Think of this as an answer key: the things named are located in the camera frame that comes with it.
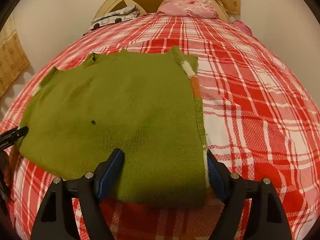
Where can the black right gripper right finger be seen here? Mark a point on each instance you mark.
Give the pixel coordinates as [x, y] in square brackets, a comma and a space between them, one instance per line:
[267, 218]

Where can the pink floral pillow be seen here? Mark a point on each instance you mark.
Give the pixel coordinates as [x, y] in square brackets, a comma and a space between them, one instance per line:
[188, 8]

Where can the beige curtain at side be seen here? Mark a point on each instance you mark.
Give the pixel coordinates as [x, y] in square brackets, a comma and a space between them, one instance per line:
[13, 59]

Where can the green striped knit sweater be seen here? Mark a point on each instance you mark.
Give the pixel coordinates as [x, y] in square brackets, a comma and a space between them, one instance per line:
[146, 104]

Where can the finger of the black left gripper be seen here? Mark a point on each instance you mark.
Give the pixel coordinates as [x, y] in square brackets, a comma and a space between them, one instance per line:
[8, 138]

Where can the grey white patterned pillow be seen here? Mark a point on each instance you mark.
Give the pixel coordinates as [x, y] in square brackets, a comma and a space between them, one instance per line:
[126, 14]

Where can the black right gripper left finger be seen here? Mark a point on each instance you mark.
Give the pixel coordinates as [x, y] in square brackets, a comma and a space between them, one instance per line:
[56, 218]

